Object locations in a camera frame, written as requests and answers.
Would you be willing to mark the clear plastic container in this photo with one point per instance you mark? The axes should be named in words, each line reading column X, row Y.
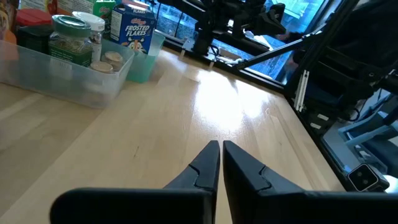
column 62, row 87

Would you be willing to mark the small clear glass jar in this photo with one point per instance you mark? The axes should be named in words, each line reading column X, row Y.
column 101, row 67
column 113, row 57

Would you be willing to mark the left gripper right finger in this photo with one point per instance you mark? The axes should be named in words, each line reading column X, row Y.
column 280, row 205

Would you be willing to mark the black table-level camera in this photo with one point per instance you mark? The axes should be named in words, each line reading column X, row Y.
column 363, row 179

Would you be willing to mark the white-lid spice jar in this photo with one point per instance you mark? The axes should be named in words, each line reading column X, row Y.
column 96, row 25

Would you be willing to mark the green-lid spice jar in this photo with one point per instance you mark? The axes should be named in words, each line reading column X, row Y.
column 70, row 46

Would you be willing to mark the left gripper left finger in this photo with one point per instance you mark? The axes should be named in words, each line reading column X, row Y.
column 155, row 205

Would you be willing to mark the teal plastic tray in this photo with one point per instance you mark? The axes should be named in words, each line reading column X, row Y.
column 143, row 68

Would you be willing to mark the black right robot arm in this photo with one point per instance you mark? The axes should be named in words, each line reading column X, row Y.
column 214, row 18

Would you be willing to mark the dark blue cereal box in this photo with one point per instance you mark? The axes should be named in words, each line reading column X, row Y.
column 133, row 31

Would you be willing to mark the black camera gantry beam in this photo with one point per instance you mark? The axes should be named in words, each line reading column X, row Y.
column 301, row 90

